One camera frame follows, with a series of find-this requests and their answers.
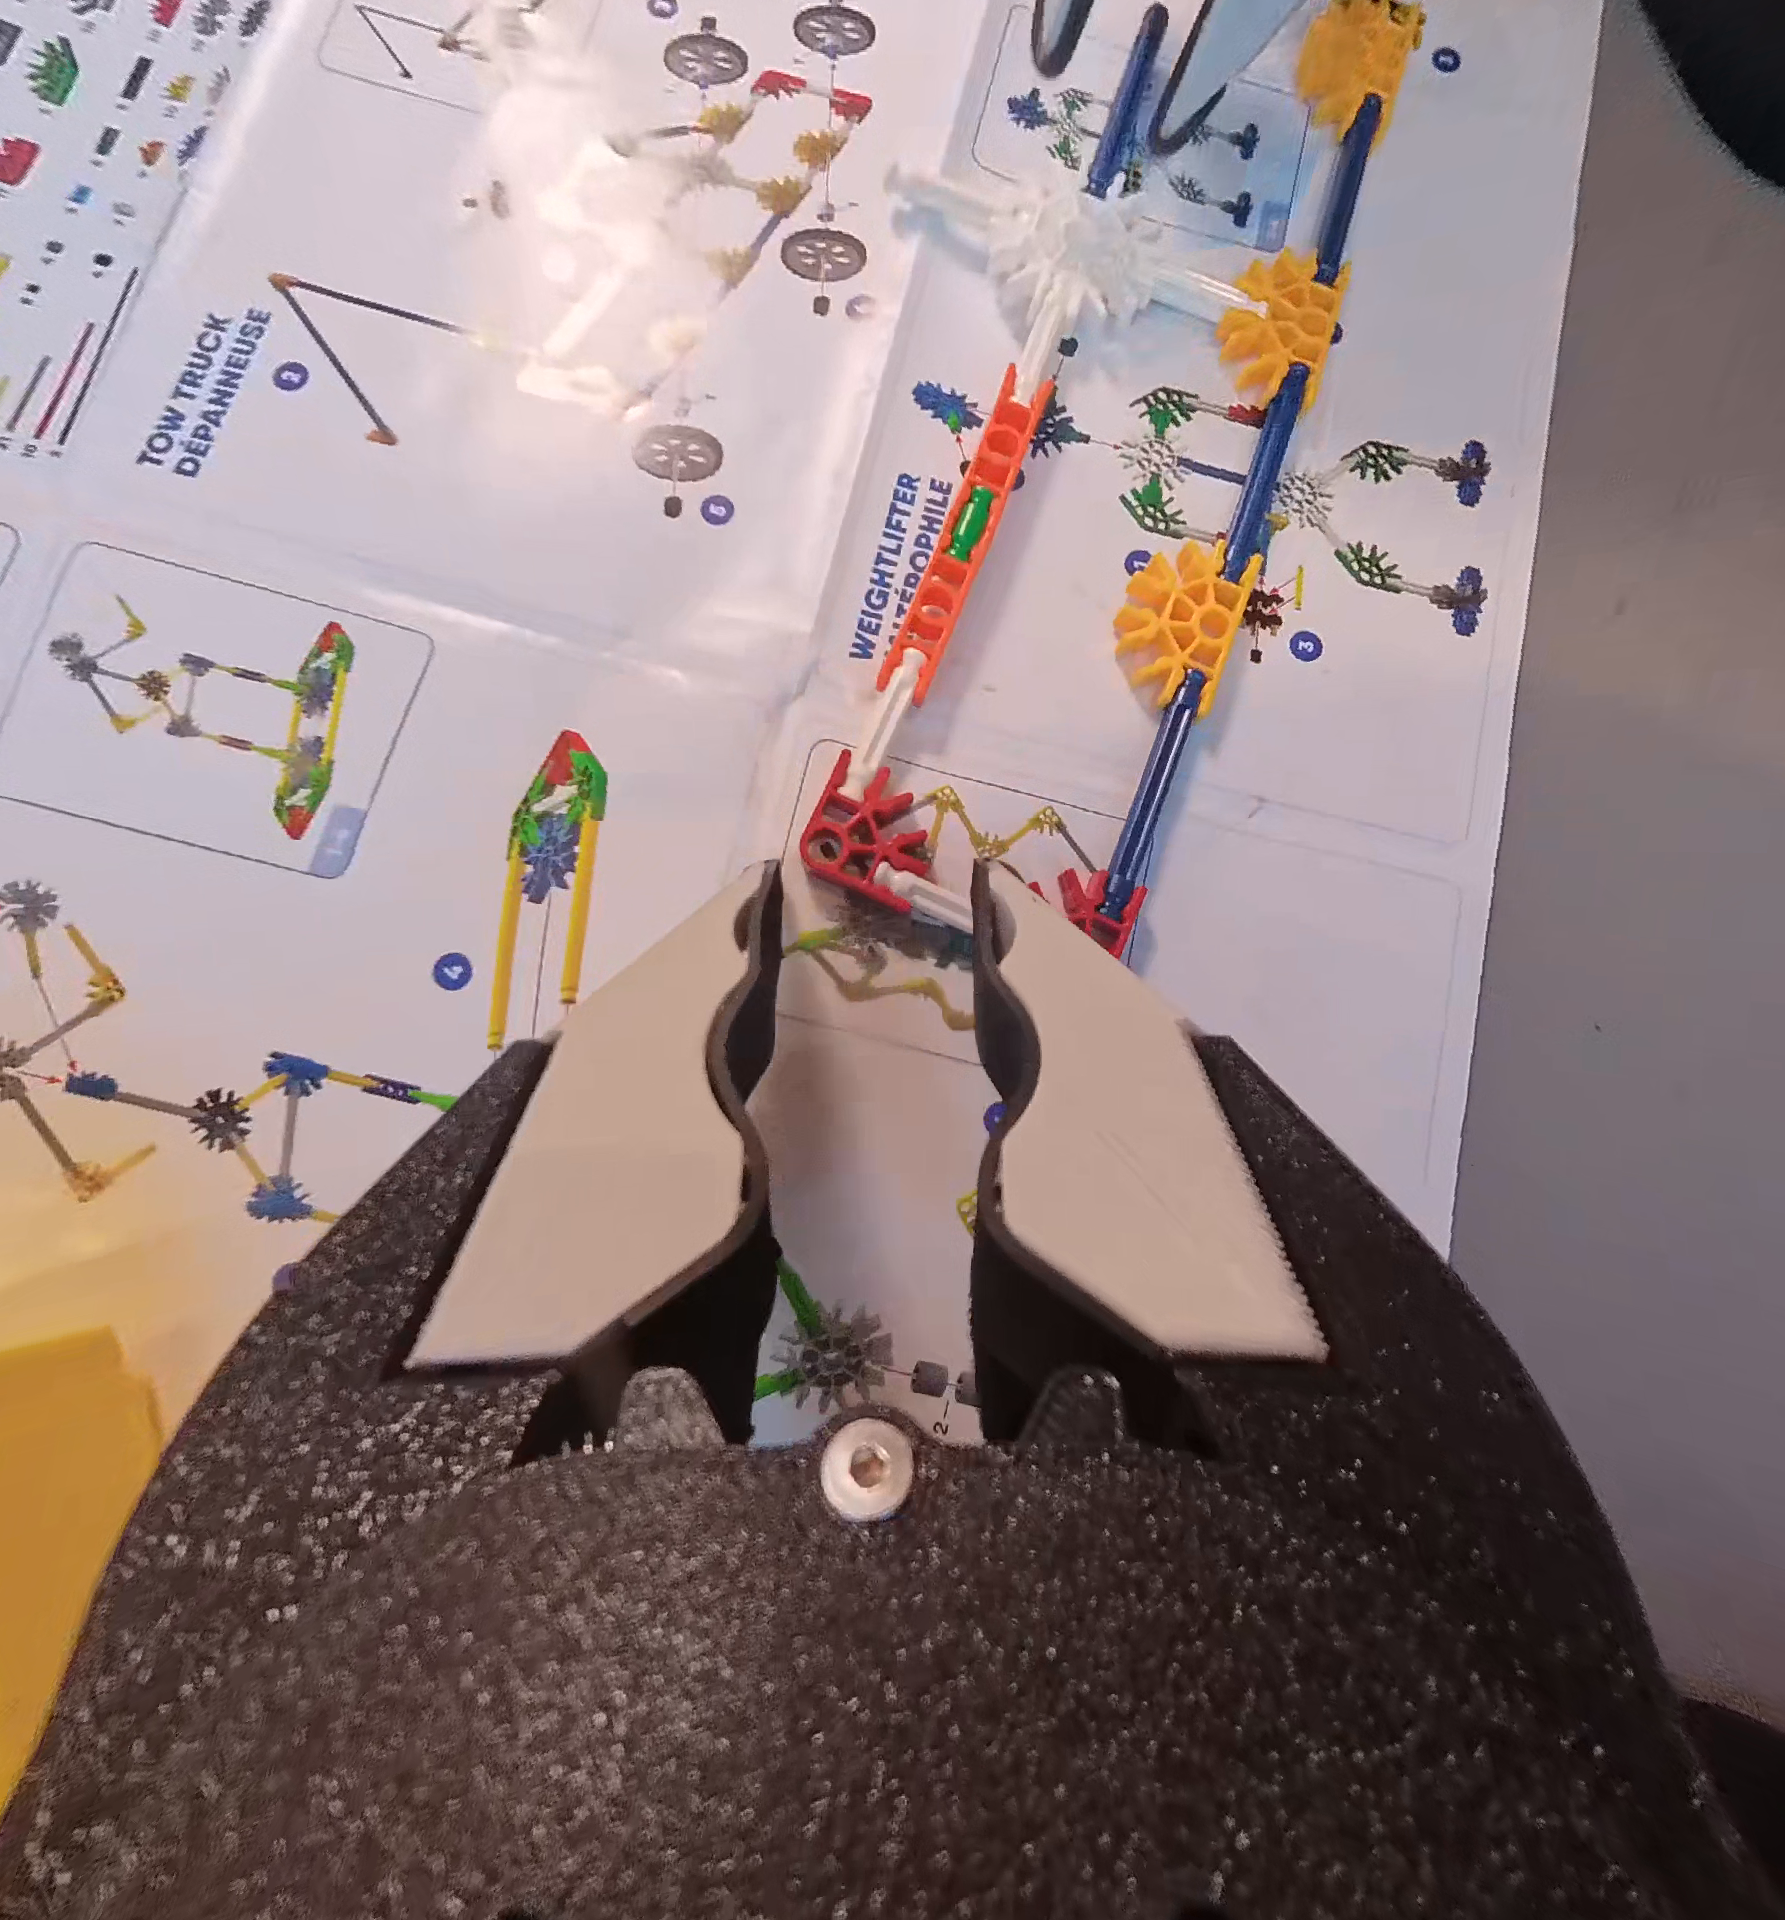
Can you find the green toy clip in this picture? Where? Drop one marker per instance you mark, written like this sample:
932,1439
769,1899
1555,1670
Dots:
977,521

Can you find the yellow plastic bin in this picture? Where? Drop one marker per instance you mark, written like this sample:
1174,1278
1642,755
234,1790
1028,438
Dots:
20,1471

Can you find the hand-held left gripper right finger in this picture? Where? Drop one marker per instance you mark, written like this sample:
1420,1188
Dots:
1144,1200

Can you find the white snowflake connector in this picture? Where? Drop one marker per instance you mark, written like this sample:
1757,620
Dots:
1064,245

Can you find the orange toy bar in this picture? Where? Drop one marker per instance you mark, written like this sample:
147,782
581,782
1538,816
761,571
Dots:
948,598

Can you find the yellow toy connector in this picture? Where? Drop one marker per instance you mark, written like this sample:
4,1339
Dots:
1189,620
1356,49
1290,318

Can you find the white instruction sheet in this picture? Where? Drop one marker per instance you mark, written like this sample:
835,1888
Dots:
532,452

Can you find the blue toy rod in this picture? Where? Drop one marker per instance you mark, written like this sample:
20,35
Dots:
1158,803
1268,457
1129,101
1356,172

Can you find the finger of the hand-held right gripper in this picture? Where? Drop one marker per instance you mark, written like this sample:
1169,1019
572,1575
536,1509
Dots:
1242,32
1044,32

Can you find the red toy connector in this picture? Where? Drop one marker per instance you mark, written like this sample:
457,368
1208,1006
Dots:
851,842
1102,908

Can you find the dark rounded object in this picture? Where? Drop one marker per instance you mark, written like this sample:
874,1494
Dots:
1775,1802
1746,91

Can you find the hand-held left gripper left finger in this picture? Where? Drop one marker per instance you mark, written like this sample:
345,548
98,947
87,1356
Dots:
594,1200

